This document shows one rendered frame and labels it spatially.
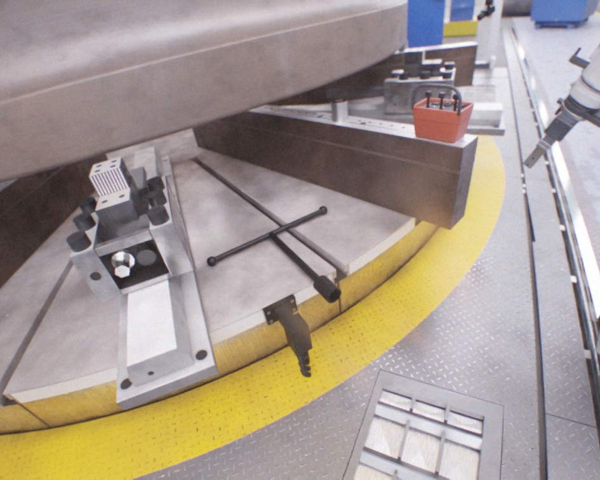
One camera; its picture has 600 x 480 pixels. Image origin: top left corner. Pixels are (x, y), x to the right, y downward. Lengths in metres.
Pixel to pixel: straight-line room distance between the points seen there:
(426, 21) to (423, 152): 5.29
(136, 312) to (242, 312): 0.37
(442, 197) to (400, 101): 1.19
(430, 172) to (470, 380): 0.83
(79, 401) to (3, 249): 1.00
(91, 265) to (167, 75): 0.74
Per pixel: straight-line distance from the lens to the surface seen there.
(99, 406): 1.59
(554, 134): 1.08
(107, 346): 1.42
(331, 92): 2.81
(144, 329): 1.15
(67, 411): 1.65
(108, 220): 1.28
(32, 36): 1.62
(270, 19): 1.72
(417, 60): 2.63
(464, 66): 3.86
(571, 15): 10.88
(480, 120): 2.67
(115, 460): 1.53
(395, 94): 2.56
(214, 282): 1.43
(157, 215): 1.16
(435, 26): 6.67
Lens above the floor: 1.21
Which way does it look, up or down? 38 degrees down
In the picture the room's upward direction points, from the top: 11 degrees counter-clockwise
